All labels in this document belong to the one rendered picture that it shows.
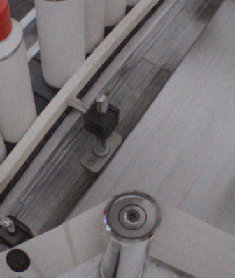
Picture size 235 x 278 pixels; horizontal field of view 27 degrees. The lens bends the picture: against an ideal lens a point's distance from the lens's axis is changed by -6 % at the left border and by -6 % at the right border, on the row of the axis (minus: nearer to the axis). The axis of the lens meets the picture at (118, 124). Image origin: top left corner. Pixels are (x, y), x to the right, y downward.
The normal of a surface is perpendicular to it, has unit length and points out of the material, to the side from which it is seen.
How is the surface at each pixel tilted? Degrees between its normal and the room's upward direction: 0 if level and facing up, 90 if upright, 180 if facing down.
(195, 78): 0
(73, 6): 90
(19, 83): 90
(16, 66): 90
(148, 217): 0
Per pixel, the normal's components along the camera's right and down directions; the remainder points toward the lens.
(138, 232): 0.04, -0.48
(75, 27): 0.70, 0.64
